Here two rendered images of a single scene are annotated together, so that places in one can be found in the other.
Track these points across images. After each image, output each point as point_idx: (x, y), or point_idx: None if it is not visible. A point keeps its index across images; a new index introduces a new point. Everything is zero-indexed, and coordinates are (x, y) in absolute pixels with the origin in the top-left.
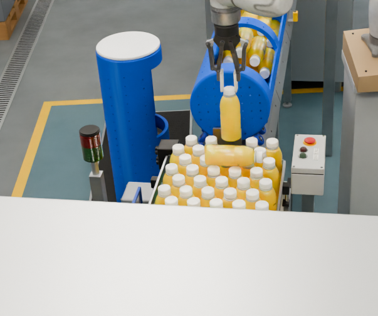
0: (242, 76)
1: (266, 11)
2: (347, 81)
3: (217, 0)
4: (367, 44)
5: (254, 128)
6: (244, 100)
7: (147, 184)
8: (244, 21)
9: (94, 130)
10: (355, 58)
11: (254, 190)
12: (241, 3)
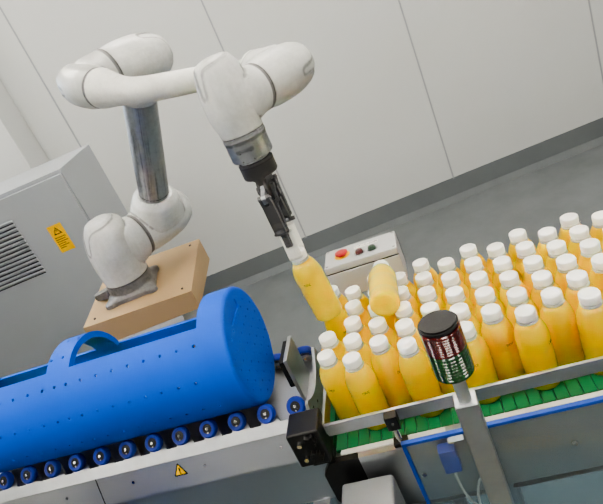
0: (233, 290)
1: (311, 70)
2: None
3: (258, 110)
4: (129, 299)
5: (269, 347)
6: (249, 320)
7: (348, 493)
8: (73, 341)
9: (438, 313)
10: (151, 303)
11: (442, 261)
12: (290, 80)
